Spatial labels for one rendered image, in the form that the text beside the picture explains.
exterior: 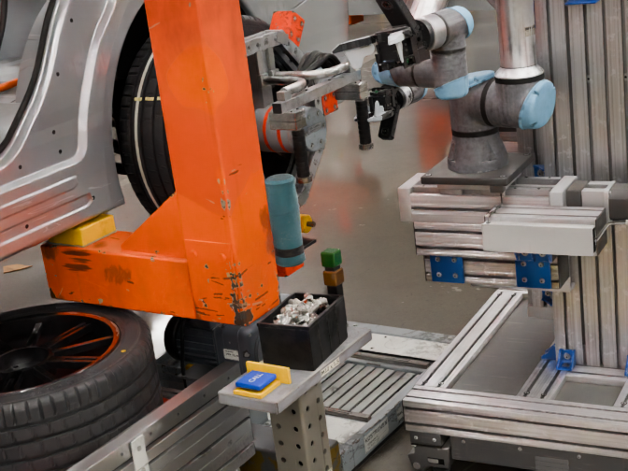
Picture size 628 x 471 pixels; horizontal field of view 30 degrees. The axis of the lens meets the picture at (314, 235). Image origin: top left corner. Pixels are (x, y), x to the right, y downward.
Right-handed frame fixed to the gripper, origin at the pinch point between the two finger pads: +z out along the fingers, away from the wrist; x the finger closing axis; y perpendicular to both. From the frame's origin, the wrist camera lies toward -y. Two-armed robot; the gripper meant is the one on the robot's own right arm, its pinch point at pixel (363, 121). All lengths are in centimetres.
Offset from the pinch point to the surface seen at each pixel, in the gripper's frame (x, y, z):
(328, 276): 23, -23, 62
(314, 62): -10.7, 19.2, 6.0
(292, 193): -7.8, -13.5, 29.9
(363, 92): 1.5, 8.8, 0.4
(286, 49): -20.7, 22.7, 5.2
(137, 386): -10, -40, 101
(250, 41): -20.5, 28.7, 22.2
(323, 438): 28, -59, 80
